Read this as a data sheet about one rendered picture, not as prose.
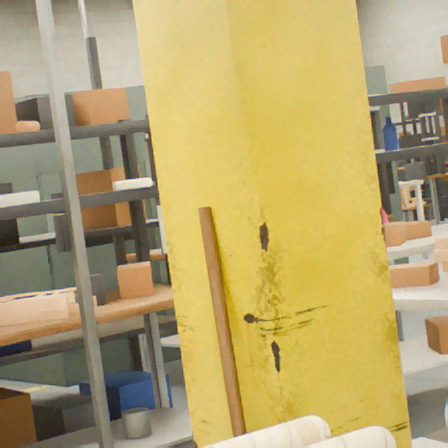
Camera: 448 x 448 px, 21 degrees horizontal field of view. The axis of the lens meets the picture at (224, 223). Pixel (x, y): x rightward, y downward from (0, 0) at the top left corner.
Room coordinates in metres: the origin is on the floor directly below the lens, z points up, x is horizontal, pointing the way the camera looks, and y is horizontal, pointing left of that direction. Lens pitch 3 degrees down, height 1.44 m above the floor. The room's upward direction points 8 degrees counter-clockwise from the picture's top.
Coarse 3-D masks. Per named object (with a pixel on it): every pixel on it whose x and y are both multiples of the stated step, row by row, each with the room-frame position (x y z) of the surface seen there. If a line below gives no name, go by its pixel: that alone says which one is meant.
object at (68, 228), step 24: (48, 0) 4.46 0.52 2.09; (48, 24) 4.45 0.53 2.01; (48, 48) 4.45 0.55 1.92; (48, 72) 4.46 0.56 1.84; (72, 168) 4.46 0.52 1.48; (72, 192) 4.45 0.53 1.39; (72, 216) 4.45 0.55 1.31; (72, 240) 4.46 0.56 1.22; (96, 336) 4.46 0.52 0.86; (96, 360) 4.46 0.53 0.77; (96, 384) 4.45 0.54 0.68; (96, 408) 4.46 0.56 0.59
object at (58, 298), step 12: (72, 288) 5.09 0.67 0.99; (0, 300) 4.98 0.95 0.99; (12, 300) 4.91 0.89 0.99; (24, 300) 4.84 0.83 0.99; (36, 300) 4.83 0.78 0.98; (48, 300) 4.81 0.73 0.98; (60, 300) 4.80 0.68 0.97; (72, 300) 4.93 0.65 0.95; (0, 312) 4.81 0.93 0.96; (12, 312) 4.81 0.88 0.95
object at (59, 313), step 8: (72, 304) 4.90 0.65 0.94; (96, 304) 5.07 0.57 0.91; (24, 312) 4.82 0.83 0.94; (32, 312) 4.82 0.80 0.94; (40, 312) 4.82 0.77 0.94; (48, 312) 4.80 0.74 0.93; (56, 312) 4.78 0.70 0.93; (64, 312) 4.78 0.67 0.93; (72, 312) 4.90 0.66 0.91; (0, 320) 4.82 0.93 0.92; (8, 320) 4.81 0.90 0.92; (16, 320) 4.81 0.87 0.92; (24, 320) 4.82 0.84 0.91; (32, 320) 4.82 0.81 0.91; (40, 320) 4.82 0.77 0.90
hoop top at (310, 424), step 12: (300, 420) 1.02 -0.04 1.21; (312, 420) 1.02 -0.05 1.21; (264, 432) 1.00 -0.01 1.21; (276, 432) 1.00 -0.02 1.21; (288, 432) 1.00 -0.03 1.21; (300, 432) 1.01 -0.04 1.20; (312, 432) 1.01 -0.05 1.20; (324, 432) 1.02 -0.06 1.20; (216, 444) 0.98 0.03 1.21; (228, 444) 0.98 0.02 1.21; (240, 444) 0.98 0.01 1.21; (252, 444) 0.98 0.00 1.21; (264, 444) 0.99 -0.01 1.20; (276, 444) 0.99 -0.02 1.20; (288, 444) 1.00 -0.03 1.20; (300, 444) 1.00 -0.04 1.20; (312, 444) 1.01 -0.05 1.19
